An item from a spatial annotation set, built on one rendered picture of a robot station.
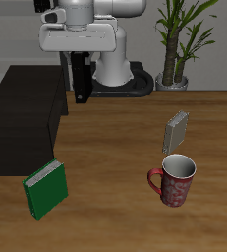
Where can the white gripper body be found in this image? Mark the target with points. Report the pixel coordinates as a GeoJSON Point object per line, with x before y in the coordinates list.
{"type": "Point", "coordinates": [79, 41]}

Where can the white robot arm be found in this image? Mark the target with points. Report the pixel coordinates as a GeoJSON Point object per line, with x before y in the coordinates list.
{"type": "Point", "coordinates": [113, 62]}

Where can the grey book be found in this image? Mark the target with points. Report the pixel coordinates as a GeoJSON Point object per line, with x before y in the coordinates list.
{"type": "Point", "coordinates": [175, 133]}

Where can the green book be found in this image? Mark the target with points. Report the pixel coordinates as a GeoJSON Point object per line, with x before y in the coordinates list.
{"type": "Point", "coordinates": [47, 192]}

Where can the pot plant in white pot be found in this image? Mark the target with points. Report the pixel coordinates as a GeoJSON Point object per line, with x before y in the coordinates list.
{"type": "Point", "coordinates": [170, 55]}

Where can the dark brown desk caddy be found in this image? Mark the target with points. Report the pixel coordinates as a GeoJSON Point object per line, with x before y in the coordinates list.
{"type": "Point", "coordinates": [21, 118]}

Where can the red patterned mug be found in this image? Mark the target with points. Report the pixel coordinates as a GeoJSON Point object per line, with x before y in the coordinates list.
{"type": "Point", "coordinates": [175, 190]}

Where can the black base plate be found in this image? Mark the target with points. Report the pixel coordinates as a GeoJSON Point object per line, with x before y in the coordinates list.
{"type": "Point", "coordinates": [141, 82]}

